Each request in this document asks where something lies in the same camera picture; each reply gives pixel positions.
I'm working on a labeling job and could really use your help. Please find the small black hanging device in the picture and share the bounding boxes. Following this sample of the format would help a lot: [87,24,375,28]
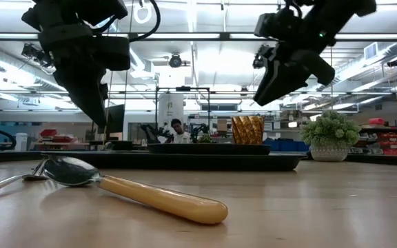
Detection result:
[20,42,57,76]
[252,43,272,70]

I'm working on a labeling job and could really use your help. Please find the fork with orange handle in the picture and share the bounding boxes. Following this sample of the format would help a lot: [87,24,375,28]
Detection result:
[0,157,50,203]

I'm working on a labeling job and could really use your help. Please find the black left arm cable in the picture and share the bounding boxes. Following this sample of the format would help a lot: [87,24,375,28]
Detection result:
[128,0,162,43]

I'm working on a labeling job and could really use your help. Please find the red storage shelf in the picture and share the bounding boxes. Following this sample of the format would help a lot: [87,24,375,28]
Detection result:
[358,117,397,156]

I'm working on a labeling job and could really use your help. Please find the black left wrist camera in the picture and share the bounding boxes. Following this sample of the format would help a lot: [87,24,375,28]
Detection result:
[93,35,131,72]

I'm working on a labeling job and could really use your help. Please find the white round column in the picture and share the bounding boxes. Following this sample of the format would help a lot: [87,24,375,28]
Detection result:
[157,94,185,136]

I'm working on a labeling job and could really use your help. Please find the black rectangular serving tray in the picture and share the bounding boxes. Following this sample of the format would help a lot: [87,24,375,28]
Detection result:
[41,150,307,172]

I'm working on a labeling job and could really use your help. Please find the blue storage bins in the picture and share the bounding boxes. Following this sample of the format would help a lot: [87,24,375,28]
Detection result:
[263,137,310,153]

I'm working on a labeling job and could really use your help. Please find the black overhead camera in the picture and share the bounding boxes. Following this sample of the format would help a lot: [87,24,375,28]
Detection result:
[168,52,183,69]

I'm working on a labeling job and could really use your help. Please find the black computer monitor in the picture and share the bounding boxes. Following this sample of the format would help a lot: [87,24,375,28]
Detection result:
[104,103,126,142]

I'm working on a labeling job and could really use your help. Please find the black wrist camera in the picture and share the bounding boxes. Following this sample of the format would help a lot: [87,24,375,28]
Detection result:
[253,9,303,39]
[93,35,131,72]

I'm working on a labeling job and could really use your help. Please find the spoon with yellow handle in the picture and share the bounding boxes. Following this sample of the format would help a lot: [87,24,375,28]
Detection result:
[43,154,230,226]

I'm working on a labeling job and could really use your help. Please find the red storage bins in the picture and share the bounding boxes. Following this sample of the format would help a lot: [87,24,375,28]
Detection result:
[39,128,78,144]

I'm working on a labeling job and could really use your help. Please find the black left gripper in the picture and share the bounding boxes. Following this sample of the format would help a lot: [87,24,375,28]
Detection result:
[38,23,110,128]

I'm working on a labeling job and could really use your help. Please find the black aluminium table frame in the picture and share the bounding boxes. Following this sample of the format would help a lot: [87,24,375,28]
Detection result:
[0,150,397,168]

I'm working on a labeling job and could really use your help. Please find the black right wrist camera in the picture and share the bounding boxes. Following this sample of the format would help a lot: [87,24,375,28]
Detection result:
[253,9,303,39]

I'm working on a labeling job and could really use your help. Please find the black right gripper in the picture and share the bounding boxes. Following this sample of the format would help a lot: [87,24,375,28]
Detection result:
[252,36,336,107]

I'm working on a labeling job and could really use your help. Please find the green plant in white pot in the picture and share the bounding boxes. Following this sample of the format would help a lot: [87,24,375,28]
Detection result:
[299,110,362,163]

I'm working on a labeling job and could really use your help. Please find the black background rig frame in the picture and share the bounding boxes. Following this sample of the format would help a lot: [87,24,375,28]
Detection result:
[154,85,212,139]

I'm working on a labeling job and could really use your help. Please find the person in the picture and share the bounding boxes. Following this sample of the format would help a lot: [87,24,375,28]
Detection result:
[165,118,193,145]

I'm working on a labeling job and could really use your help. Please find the amber faceted glass cup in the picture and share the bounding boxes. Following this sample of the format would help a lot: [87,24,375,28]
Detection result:
[231,115,265,145]

